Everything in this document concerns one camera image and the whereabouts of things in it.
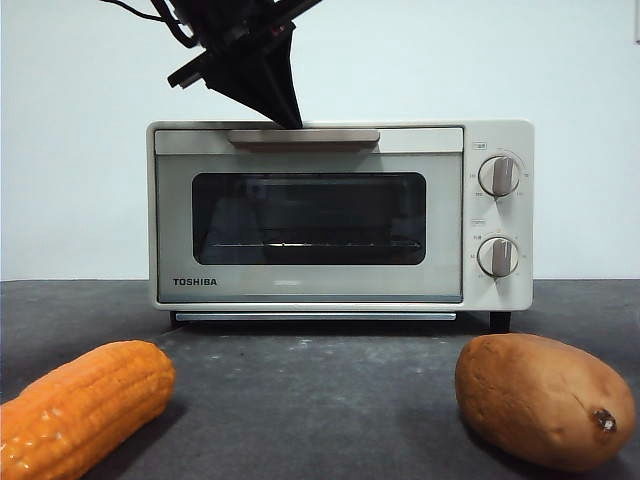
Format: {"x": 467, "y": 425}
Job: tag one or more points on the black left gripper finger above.
{"x": 289, "y": 75}
{"x": 245, "y": 75}

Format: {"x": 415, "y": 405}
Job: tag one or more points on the cream Toshiba toaster oven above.
{"x": 500, "y": 135}

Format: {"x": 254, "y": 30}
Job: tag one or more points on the beige oven knob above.
{"x": 497, "y": 256}
{"x": 499, "y": 175}

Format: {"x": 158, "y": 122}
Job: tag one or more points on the silver oven crumb tray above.
{"x": 315, "y": 316}

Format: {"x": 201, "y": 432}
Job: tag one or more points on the black oven foot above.
{"x": 172, "y": 320}
{"x": 499, "y": 321}

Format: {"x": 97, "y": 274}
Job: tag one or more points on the orange corn cob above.
{"x": 85, "y": 405}

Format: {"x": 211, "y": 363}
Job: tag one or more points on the brown sweet potato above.
{"x": 540, "y": 400}

